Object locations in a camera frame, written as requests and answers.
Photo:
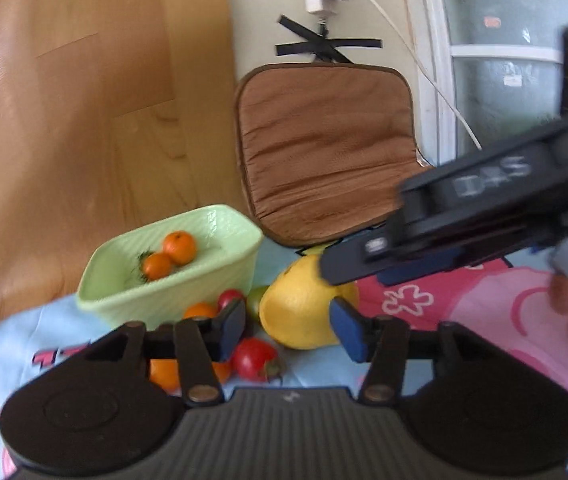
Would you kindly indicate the white framed glass door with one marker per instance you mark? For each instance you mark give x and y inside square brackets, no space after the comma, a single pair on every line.
[491,69]

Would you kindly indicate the orange in basket lower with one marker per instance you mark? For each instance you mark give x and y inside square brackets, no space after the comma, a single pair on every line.
[155,266]

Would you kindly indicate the orange in basket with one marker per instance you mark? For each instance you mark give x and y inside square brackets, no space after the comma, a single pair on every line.
[180,247]
[155,266]

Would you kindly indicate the small red tomato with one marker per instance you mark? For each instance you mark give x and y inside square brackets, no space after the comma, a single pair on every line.
[228,296]

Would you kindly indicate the orange in basket upper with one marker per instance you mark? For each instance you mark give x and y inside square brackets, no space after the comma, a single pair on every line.
[180,247]

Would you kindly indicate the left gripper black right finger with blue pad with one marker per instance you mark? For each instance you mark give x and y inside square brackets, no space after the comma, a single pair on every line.
[387,343]

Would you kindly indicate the large yellow grapefruit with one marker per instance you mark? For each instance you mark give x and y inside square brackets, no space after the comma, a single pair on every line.
[294,311]

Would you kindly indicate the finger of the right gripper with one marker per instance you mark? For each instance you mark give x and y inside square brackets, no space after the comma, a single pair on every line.
[409,270]
[358,257]

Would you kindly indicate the light green plastic basket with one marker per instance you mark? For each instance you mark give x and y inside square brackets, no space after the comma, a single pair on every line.
[112,287]

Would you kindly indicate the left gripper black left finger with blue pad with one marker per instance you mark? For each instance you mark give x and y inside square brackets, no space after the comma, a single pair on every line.
[194,343]

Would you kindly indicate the black tape cross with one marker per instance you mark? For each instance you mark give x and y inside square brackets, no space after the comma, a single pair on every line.
[323,48]

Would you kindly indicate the brown seat cushion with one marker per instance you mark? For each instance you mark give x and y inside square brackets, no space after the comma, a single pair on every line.
[322,148]

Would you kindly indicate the cartoon printed blue pink cloth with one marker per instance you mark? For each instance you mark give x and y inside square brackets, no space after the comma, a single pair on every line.
[507,301]

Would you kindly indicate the orange tangerine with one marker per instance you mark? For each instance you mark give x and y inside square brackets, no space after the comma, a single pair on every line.
[201,310]
[165,373]

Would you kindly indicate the green tomato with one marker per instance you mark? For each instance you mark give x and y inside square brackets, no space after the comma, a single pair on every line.
[253,300]

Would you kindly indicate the large red tomato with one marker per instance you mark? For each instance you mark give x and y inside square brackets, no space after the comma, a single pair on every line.
[256,361]

